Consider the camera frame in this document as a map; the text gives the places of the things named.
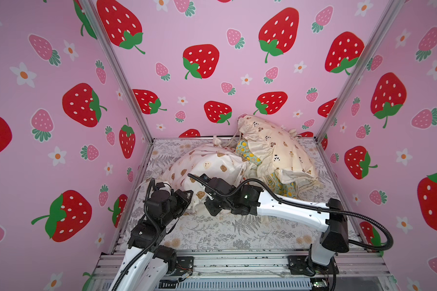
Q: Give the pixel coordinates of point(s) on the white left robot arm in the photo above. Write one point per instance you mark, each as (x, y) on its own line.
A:
(146, 260)

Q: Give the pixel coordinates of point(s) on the yellow lemon print pillow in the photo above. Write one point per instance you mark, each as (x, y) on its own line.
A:
(265, 174)

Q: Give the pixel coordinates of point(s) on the aluminium frame corner post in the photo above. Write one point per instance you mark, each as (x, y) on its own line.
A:
(96, 23)
(385, 22)

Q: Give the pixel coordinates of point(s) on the beige animal print pillow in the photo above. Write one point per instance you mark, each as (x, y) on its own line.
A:
(280, 151)

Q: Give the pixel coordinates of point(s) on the cream bear print pillow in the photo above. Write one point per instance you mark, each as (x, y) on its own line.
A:
(204, 167)

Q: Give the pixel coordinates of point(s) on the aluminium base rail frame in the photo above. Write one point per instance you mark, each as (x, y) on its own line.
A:
(263, 270)

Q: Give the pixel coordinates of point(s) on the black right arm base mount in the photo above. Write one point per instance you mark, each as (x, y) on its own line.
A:
(303, 265)

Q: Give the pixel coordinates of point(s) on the aluminium frame corner post left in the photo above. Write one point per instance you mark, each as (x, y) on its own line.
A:
(96, 23)

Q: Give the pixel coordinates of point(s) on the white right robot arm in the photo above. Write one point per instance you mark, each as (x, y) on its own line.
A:
(329, 219)

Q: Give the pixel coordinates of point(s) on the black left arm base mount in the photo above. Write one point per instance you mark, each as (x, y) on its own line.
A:
(177, 266)

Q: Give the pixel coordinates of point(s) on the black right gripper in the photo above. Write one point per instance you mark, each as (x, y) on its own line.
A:
(211, 203)

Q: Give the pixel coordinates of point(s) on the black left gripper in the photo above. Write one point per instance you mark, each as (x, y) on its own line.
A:
(177, 196)

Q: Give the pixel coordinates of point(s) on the aluminium frame corner post right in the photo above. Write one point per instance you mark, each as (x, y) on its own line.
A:
(385, 22)

